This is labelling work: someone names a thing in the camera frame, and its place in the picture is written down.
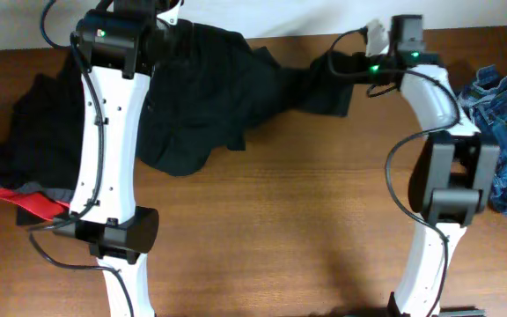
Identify black trousers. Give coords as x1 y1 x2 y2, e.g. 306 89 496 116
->
136 19 354 177

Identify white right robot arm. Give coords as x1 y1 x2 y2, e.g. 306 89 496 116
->
362 15 500 317

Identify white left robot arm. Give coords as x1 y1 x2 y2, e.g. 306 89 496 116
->
47 1 182 316

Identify black garment pile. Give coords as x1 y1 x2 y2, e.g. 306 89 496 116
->
0 55 85 191

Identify red and grey garment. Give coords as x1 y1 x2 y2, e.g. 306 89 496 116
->
0 182 74 220

